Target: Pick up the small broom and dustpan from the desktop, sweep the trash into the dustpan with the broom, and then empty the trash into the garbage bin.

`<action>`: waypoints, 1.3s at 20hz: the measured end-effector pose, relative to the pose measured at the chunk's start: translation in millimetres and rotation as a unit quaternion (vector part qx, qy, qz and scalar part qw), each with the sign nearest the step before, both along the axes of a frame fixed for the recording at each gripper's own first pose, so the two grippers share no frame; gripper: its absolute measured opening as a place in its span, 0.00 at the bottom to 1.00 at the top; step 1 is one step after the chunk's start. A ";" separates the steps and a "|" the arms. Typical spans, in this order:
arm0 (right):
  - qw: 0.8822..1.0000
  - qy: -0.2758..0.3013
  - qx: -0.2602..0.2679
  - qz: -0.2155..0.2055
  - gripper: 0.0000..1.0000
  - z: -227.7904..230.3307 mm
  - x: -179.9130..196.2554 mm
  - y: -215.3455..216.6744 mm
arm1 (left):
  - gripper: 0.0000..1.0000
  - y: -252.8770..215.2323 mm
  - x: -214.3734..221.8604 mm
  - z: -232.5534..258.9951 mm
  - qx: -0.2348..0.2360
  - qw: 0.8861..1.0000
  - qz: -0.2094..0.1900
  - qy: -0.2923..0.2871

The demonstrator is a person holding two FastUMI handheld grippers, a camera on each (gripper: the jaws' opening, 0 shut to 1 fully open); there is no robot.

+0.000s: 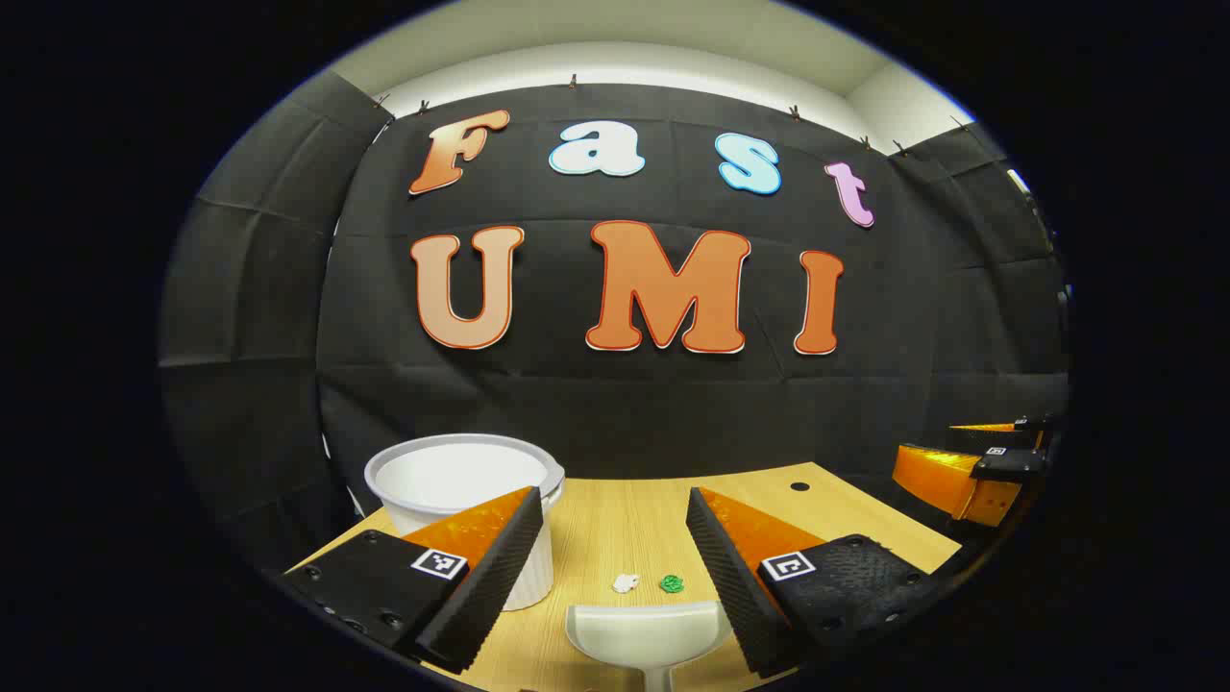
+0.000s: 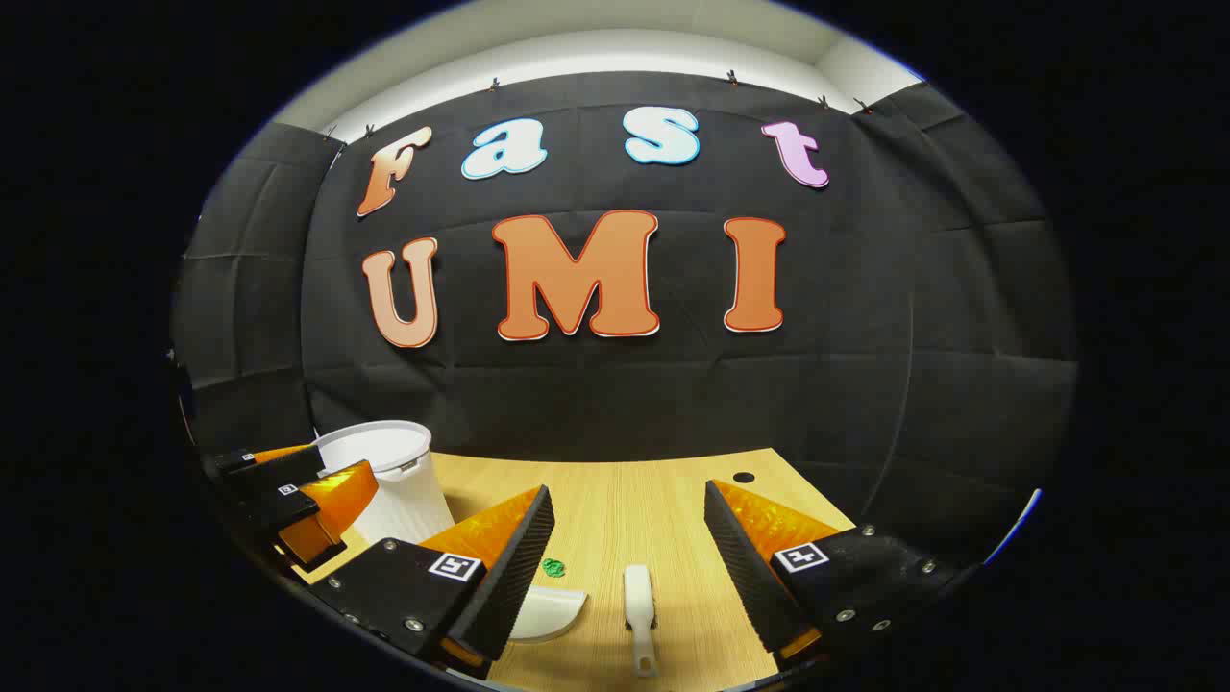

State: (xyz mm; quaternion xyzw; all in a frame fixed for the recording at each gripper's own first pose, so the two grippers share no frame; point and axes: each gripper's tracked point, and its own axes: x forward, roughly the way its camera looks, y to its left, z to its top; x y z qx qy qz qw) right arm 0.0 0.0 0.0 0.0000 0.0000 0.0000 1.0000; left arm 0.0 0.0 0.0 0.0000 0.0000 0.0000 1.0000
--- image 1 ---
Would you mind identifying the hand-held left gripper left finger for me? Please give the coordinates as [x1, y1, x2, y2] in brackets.
[279, 485, 545, 674]

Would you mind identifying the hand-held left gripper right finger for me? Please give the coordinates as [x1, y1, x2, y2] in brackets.
[686, 486, 962, 679]

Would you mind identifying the white plastic dustpan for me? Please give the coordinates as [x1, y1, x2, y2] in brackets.
[565, 601, 733, 692]

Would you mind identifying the white ribbed garbage bin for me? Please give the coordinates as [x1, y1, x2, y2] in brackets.
[363, 433, 566, 612]

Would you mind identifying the wooden desktop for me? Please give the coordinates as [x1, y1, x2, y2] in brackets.
[288, 461, 962, 692]

